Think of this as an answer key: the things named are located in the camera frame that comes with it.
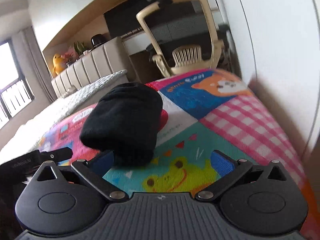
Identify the colourful printed blanket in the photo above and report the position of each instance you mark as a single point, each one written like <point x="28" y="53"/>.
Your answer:
<point x="225" y="120"/>

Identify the beige mesh office chair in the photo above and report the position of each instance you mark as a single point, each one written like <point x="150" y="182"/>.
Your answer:
<point x="185" y="55"/>

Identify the white desk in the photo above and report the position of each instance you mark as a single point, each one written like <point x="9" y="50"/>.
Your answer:
<point x="135" y="43"/>

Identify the pink flower decoration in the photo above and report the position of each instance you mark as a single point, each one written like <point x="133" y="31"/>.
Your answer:
<point x="70" y="54"/>

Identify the white quilted bed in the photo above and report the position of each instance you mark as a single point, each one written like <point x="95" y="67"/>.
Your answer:
<point x="62" y="102"/>

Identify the bed with white quilt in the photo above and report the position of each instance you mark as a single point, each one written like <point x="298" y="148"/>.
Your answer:
<point x="100" y="60"/>

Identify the black round speaker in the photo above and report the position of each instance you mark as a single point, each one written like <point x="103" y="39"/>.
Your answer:
<point x="96" y="41"/>

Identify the yellow plush toy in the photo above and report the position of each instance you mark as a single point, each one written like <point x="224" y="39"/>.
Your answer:
<point x="59" y="63"/>

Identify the grey curtain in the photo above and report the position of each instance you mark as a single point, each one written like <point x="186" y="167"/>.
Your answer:
<point x="32" y="62"/>

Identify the window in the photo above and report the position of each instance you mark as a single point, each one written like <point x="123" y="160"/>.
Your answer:
<point x="10" y="92"/>

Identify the black knit garment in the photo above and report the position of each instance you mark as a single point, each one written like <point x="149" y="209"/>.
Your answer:
<point x="125" y="115"/>

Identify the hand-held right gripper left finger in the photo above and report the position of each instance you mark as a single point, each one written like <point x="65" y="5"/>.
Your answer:
<point x="103" y="162"/>

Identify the green potted plant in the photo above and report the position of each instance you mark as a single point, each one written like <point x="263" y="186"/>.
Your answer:
<point x="80" y="48"/>

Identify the black monitor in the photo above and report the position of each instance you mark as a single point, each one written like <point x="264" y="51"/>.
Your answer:
<point x="120" y="22"/>

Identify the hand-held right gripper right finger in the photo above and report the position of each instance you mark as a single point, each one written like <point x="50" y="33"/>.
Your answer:
<point x="222" y="163"/>

